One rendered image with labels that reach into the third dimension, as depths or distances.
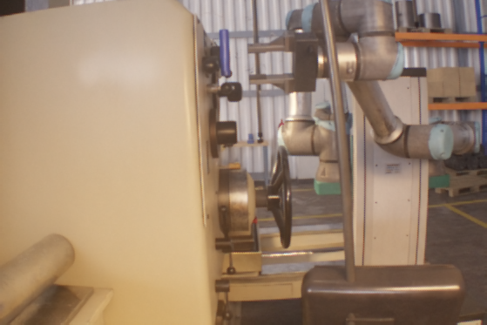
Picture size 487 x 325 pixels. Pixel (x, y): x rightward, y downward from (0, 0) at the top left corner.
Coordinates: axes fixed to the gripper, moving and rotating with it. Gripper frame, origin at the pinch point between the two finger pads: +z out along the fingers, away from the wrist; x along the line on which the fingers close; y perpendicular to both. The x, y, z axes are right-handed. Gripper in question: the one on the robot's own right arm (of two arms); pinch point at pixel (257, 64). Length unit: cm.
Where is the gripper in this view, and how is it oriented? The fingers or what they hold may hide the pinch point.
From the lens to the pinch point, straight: 91.4
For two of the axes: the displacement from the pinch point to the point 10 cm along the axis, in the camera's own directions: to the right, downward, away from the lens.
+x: 0.5, 8.1, 5.8
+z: -10.0, 0.4, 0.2
